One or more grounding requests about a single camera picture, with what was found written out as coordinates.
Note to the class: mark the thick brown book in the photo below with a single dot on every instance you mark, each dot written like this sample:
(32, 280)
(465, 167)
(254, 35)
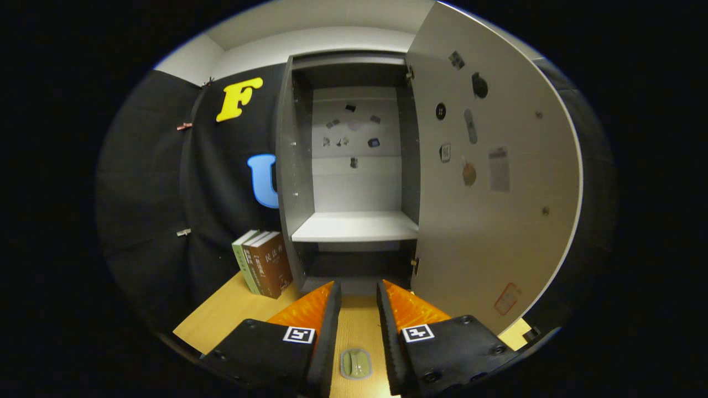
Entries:
(274, 265)

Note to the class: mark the black backdrop cloth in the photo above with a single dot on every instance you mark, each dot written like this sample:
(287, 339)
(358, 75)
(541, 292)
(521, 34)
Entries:
(166, 182)

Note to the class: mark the grey cabinet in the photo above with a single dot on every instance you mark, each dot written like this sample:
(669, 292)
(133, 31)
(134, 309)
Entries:
(290, 166)

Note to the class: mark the white cabinet shelf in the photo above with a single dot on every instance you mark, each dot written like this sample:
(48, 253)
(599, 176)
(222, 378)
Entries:
(354, 226)

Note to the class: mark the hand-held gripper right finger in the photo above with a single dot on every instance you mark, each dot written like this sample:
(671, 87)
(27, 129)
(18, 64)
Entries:
(390, 342)

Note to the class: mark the beige cabinet door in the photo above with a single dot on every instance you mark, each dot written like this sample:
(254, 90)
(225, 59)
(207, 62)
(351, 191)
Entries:
(520, 232)

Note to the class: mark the thin brown book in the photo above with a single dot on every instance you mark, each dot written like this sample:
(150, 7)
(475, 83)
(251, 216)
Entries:
(253, 265)

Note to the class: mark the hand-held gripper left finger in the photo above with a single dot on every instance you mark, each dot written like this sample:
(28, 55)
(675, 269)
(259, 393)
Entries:
(327, 342)

